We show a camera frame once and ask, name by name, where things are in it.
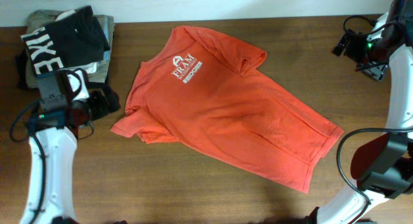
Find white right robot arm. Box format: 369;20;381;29
303;0;412;224

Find orange FRAM t-shirt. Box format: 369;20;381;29
112;26;343;193

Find black shirt white lettering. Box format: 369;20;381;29
21;6;110;76

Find light blue folded garment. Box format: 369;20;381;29
103;17;110;62

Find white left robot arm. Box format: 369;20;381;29
20;87;120;223

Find olive grey folded garment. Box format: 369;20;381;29
22;10;115;89

